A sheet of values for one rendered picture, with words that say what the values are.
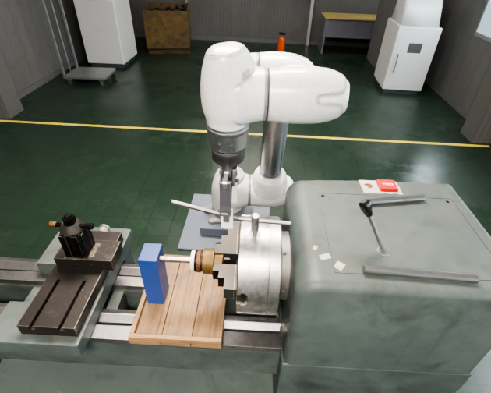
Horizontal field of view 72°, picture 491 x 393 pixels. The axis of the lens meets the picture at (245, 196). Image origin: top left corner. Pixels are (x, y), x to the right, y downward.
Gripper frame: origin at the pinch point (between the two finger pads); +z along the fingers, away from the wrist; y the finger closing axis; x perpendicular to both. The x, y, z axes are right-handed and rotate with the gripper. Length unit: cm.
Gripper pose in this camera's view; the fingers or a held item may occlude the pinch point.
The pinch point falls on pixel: (229, 208)
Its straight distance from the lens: 89.0
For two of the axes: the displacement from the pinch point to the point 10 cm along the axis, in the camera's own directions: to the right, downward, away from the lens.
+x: 10.0, 0.8, -0.6
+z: -0.2, 7.3, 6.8
